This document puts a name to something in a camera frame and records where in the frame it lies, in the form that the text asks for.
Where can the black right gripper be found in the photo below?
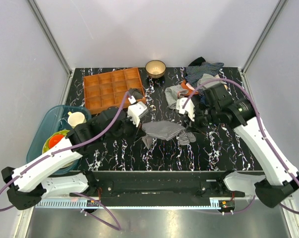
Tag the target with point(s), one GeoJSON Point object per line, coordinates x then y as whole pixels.
{"type": "Point", "coordinates": [197, 109]}

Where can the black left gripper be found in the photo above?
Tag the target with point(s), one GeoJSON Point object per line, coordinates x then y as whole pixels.
{"type": "Point", "coordinates": [135, 129]}

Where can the grey white striped underwear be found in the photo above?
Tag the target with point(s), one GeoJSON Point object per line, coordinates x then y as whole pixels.
{"type": "Point", "coordinates": [166, 130]}

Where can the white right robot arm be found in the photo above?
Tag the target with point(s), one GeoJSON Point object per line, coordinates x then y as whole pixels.
{"type": "Point", "coordinates": [281, 177]}

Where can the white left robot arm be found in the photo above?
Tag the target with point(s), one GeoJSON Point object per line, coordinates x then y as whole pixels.
{"type": "Point", "coordinates": [28, 185]}

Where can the dark navy cloth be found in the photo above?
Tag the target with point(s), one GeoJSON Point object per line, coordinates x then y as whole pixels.
{"type": "Point", "coordinates": [203, 100]}

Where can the orange cloth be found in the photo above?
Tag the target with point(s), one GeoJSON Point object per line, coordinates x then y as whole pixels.
{"type": "Point", "coordinates": [186, 86]}

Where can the rolled dark grey sock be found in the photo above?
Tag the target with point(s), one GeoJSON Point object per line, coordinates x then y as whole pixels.
{"type": "Point", "coordinates": [136, 93]}

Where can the striped grey cloth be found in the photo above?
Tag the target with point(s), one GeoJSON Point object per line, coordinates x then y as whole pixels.
{"type": "Point", "coordinates": [173, 93]}

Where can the beige cloth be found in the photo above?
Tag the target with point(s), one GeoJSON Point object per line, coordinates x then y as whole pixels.
{"type": "Point", "coordinates": [224, 83]}

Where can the orange wooden compartment tray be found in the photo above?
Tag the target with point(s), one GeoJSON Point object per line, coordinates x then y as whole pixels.
{"type": "Point", "coordinates": [105, 90]}

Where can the dark blue striped cloth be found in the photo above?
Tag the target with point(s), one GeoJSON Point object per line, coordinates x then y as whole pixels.
{"type": "Point", "coordinates": [194, 73]}

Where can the cream yellow mug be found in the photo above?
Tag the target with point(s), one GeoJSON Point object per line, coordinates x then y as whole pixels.
{"type": "Point", "coordinates": [75, 119]}

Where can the beige ceramic bowl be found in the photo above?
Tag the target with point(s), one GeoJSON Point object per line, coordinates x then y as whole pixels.
{"type": "Point", "coordinates": [155, 68]}

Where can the blue plastic bin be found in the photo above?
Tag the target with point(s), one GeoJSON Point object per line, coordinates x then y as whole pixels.
{"type": "Point", "coordinates": [53, 122]}

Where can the orange cup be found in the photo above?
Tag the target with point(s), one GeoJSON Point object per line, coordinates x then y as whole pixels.
{"type": "Point", "coordinates": [54, 140]}

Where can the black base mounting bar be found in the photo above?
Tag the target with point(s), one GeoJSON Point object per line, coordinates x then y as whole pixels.
{"type": "Point", "coordinates": [155, 179]}

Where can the green dotted plate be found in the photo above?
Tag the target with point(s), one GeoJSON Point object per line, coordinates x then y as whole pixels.
{"type": "Point", "coordinates": [67, 167]}

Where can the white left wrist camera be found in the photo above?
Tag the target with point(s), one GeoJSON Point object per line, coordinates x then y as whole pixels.
{"type": "Point", "coordinates": [136, 111]}

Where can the aluminium frame rail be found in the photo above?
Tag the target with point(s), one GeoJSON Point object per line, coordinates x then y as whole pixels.
{"type": "Point", "coordinates": [262, 191]}

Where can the white slotted cable duct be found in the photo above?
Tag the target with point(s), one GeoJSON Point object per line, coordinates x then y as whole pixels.
{"type": "Point", "coordinates": [212, 204]}

